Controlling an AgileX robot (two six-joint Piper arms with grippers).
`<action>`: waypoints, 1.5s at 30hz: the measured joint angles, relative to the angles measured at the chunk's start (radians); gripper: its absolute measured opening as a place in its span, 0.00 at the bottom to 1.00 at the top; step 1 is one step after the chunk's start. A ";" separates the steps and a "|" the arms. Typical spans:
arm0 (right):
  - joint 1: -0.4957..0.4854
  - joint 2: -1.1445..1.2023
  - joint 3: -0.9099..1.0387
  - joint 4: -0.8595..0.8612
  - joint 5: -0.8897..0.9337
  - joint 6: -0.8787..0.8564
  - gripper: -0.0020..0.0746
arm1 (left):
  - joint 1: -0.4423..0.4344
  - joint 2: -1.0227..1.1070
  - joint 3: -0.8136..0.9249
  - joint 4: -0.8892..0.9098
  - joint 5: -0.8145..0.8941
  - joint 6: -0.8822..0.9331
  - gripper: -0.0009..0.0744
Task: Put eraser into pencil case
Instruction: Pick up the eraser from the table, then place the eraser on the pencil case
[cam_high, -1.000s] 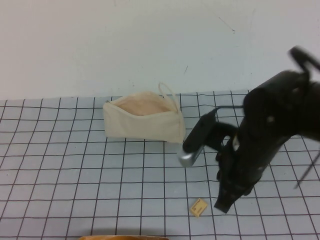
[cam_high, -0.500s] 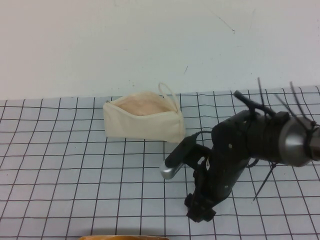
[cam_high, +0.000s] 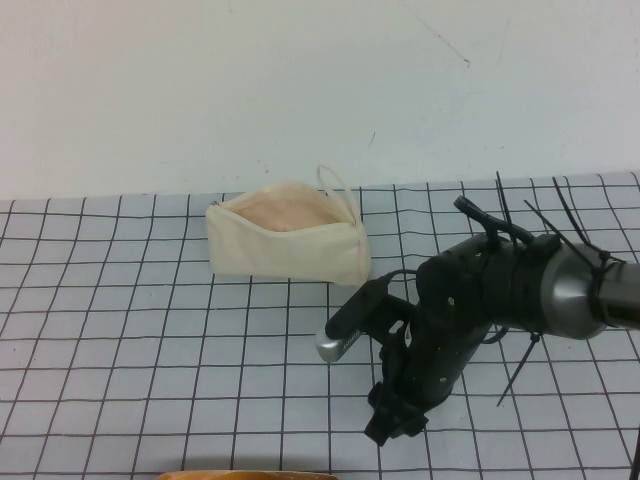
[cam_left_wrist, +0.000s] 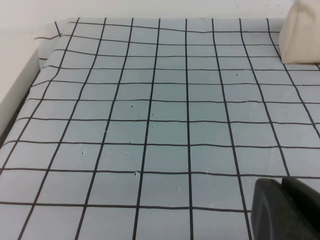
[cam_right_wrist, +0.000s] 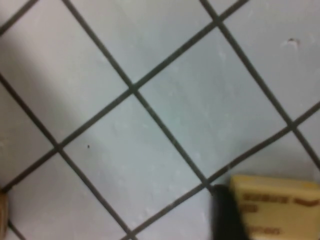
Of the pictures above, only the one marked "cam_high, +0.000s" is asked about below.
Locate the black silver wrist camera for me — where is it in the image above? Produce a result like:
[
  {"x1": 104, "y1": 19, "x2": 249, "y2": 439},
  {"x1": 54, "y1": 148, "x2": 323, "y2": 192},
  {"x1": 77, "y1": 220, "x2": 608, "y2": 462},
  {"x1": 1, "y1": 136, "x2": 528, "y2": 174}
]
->
[{"x1": 314, "y1": 275, "x2": 401, "y2": 363}]

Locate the orange brown rounded object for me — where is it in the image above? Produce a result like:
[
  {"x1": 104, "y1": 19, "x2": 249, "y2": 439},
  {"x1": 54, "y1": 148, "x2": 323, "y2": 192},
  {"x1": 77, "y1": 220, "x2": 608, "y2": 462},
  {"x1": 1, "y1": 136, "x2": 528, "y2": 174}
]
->
[{"x1": 158, "y1": 469, "x2": 342, "y2": 480}]

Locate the cream fabric pencil case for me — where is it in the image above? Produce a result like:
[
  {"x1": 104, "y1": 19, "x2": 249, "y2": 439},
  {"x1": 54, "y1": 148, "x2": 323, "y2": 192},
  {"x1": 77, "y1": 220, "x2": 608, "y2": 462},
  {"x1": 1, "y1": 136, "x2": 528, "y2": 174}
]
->
[{"x1": 205, "y1": 165, "x2": 372, "y2": 288}]

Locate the black camera cable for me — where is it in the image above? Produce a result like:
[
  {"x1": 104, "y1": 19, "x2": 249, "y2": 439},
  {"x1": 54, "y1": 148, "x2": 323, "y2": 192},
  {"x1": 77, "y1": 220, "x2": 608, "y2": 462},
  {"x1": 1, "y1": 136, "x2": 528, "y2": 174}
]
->
[{"x1": 379, "y1": 195, "x2": 562, "y2": 281}]

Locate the blue grid checked tablecloth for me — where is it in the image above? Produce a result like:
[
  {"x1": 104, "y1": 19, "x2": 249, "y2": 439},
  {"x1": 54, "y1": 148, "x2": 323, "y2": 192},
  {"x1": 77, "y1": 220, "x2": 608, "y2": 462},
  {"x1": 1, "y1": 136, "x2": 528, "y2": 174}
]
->
[{"x1": 0, "y1": 171, "x2": 640, "y2": 480}]

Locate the black zip tie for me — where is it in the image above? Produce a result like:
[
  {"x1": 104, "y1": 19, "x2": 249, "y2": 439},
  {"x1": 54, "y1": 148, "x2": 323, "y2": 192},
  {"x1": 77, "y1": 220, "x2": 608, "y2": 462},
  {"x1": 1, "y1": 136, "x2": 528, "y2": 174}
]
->
[
  {"x1": 494, "y1": 170, "x2": 518, "y2": 240},
  {"x1": 523, "y1": 199, "x2": 563, "y2": 237},
  {"x1": 496, "y1": 331, "x2": 545, "y2": 408},
  {"x1": 551, "y1": 176, "x2": 594, "y2": 248}
]

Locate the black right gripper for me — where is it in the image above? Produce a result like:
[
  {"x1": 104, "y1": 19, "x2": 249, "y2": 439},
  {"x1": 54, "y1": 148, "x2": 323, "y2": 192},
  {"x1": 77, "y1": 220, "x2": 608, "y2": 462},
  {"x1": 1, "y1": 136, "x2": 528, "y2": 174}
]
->
[{"x1": 363, "y1": 293, "x2": 490, "y2": 447}]

